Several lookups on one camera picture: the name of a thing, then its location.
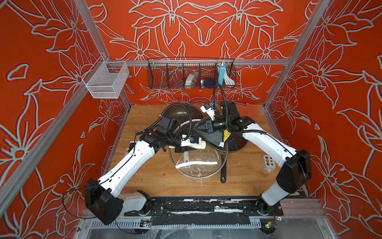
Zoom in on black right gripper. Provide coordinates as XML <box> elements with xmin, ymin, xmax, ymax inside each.
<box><xmin>194</xmin><ymin>119</ymin><xmax>231</xmax><ymax>135</ymax></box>

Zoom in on grey cleaning cloth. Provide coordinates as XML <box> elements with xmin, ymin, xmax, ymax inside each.
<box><xmin>203</xmin><ymin>129</ymin><xmax>231</xmax><ymax>147</ymax></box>

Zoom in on glass lid with cream handle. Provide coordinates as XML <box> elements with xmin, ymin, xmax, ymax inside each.
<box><xmin>168</xmin><ymin>119</ymin><xmax>229</xmax><ymax>179</ymax></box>

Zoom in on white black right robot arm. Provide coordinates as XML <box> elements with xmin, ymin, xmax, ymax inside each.
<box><xmin>195</xmin><ymin>101</ymin><xmax>311</xmax><ymax>214</ymax></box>

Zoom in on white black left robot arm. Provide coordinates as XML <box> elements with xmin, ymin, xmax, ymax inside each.
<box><xmin>85</xmin><ymin>115</ymin><xmax>180</xmax><ymax>225</ymax></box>

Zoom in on black lidded frying pan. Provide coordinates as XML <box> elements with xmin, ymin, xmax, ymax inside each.
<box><xmin>209</xmin><ymin>134</ymin><xmax>248</xmax><ymax>183</ymax></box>

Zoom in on dark blue round object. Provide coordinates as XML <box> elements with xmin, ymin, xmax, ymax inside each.
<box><xmin>204</xmin><ymin>78</ymin><xmax>216</xmax><ymax>89</ymax></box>

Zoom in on silver packet in basket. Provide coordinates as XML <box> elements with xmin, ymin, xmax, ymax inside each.
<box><xmin>185</xmin><ymin>72</ymin><xmax>199</xmax><ymax>89</ymax></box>

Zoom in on light blue box in basket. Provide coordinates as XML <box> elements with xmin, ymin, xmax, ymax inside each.
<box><xmin>217</xmin><ymin>64</ymin><xmax>226</xmax><ymax>85</ymax></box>

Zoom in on white button control box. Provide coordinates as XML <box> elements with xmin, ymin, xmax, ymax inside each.
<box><xmin>262</xmin><ymin>155</ymin><xmax>276</xmax><ymax>173</ymax></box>

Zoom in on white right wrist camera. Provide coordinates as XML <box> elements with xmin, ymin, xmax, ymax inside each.
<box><xmin>200</xmin><ymin>103</ymin><xmax>216</xmax><ymax>120</ymax></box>

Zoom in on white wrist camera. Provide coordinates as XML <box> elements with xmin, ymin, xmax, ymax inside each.
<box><xmin>180</xmin><ymin>134</ymin><xmax>202</xmax><ymax>147</ymax></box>
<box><xmin>200</xmin><ymin>103</ymin><xmax>216</xmax><ymax>120</ymax></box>

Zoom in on brown pan with cream handle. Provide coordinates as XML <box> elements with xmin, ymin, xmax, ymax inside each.
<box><xmin>164</xmin><ymin>105</ymin><xmax>203</xmax><ymax>126</ymax></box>

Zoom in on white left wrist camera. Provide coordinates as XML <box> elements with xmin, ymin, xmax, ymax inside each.
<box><xmin>180</xmin><ymin>134</ymin><xmax>202</xmax><ymax>147</ymax></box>

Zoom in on white cables in basket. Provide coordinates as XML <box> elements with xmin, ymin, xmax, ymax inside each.
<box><xmin>223</xmin><ymin>71</ymin><xmax>236</xmax><ymax>88</ymax></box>

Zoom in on black wire wall basket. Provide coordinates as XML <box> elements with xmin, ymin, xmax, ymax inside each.
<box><xmin>147</xmin><ymin>57</ymin><xmax>236</xmax><ymax>90</ymax></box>

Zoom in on white wire mesh basket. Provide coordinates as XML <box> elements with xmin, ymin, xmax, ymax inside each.
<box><xmin>83</xmin><ymin>61</ymin><xmax>129</xmax><ymax>99</ymax></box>

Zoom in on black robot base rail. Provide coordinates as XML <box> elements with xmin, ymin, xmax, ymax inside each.
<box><xmin>122</xmin><ymin>196</ymin><xmax>284</xmax><ymax>227</ymax></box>

